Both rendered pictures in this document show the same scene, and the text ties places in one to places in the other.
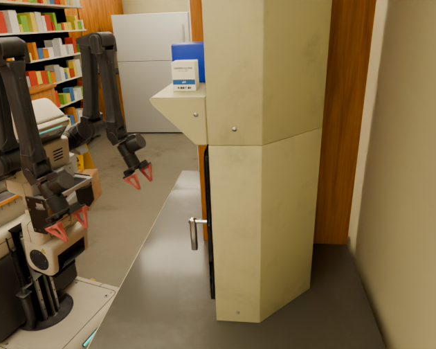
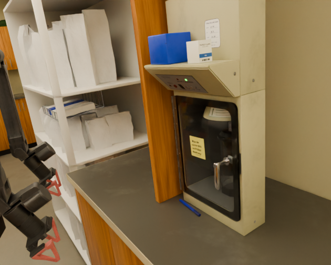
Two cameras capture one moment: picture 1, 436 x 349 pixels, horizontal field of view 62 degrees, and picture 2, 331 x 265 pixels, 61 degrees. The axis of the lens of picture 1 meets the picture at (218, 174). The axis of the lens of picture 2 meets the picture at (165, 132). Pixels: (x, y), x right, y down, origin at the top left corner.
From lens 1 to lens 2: 0.75 m
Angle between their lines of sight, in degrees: 38
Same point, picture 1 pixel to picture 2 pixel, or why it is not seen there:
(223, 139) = (248, 89)
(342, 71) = not seen: hidden behind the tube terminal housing
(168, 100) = (220, 64)
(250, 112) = (260, 67)
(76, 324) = not seen: outside the picture
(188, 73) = (208, 48)
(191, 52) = (178, 39)
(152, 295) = (184, 251)
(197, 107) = (235, 68)
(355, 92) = not seen: hidden behind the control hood
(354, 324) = (298, 196)
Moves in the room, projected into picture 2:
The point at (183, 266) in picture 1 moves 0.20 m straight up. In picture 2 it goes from (174, 224) to (169, 174)
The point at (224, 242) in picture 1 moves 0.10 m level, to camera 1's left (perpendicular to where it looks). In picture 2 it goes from (248, 168) to (229, 181)
